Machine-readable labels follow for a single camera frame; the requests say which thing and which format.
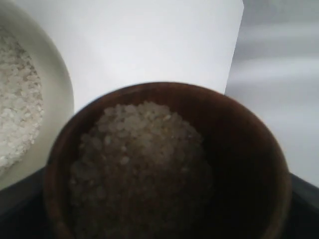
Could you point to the rice in white bowl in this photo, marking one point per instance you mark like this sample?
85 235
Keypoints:
21 102

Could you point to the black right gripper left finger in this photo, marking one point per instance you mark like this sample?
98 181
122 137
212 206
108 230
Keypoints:
22 212

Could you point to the white ceramic bowl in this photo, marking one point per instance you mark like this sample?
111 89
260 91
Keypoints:
57 89

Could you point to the brown wooden cup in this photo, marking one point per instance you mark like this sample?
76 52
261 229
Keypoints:
252 182

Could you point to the white backdrop curtain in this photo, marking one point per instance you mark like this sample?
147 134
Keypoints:
275 73

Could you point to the rice in wooden cup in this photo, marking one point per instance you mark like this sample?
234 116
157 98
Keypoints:
141 174

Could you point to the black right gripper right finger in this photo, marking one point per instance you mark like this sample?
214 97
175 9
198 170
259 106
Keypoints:
303 220

